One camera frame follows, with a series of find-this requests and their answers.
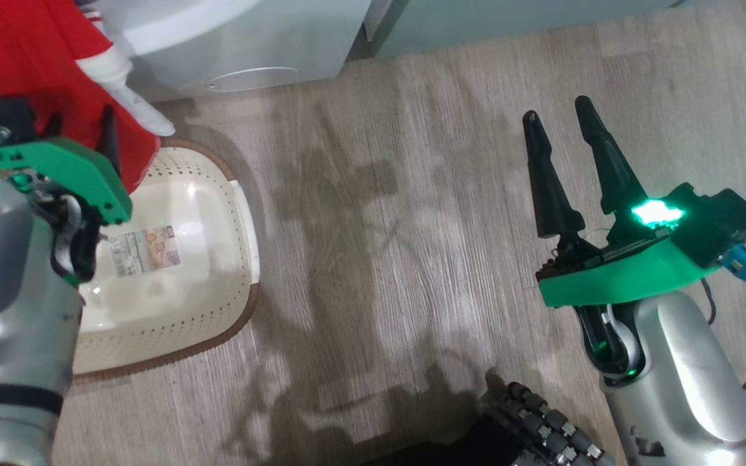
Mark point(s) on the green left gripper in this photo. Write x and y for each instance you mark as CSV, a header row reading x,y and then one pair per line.
x,y
68,168

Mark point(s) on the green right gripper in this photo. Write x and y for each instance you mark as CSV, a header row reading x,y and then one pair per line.
x,y
625,275

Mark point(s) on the red and white jersey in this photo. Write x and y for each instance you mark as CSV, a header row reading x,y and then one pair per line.
x,y
23,52

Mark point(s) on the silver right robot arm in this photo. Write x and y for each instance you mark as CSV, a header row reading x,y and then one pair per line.
x,y
684,375

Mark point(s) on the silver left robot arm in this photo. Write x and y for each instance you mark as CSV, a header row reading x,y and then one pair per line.
x,y
10,310

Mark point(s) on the white front-load washing machine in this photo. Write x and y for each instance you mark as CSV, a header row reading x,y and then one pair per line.
x,y
250,39

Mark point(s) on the basket product label sticker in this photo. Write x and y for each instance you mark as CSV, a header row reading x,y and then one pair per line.
x,y
146,251

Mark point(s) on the white perforated laundry basket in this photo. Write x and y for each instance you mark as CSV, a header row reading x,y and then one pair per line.
x,y
172,304

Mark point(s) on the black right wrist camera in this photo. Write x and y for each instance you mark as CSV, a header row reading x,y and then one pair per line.
x,y
723,226

